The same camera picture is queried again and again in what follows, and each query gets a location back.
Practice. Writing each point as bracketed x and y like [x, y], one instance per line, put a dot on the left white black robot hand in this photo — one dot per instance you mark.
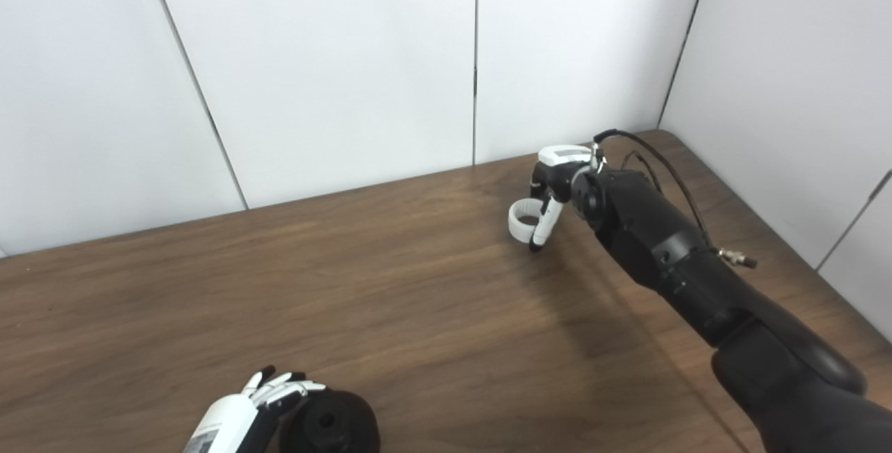
[226, 421]

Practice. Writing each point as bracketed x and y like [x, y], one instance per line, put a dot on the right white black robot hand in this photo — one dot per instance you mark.
[564, 160]

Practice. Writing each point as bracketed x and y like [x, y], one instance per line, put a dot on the round black stepped part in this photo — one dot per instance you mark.
[348, 432]

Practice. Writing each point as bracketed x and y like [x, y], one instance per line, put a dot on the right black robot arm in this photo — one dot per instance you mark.
[669, 251]

